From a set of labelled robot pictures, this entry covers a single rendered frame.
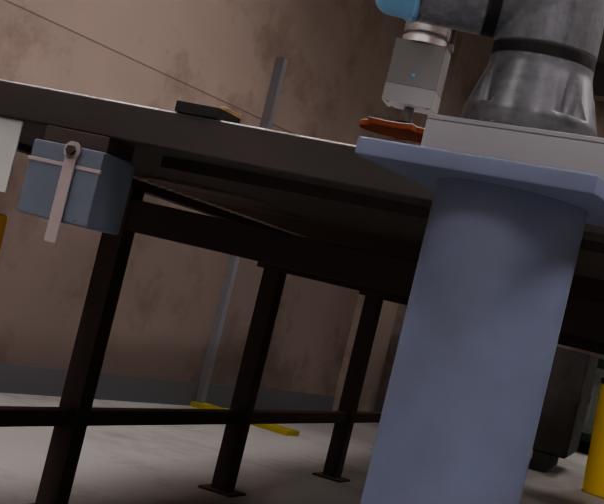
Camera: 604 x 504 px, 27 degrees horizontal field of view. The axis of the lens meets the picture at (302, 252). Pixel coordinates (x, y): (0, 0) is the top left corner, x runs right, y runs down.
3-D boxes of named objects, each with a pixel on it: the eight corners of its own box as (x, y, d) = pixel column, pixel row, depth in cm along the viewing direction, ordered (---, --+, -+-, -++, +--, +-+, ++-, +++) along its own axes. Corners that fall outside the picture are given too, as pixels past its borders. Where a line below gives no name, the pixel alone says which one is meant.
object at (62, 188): (77, 248, 192) (105, 134, 193) (4, 230, 198) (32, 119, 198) (114, 257, 203) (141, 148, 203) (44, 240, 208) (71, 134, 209)
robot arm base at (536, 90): (586, 139, 131) (607, 46, 131) (447, 114, 135) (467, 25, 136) (599, 160, 145) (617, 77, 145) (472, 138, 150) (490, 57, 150)
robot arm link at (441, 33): (412, 15, 209) (460, 24, 207) (406, 42, 209) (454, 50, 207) (406, 2, 202) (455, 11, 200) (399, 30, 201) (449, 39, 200)
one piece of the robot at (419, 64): (461, 39, 209) (438, 134, 208) (409, 30, 211) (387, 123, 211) (455, 23, 200) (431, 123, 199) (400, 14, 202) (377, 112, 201)
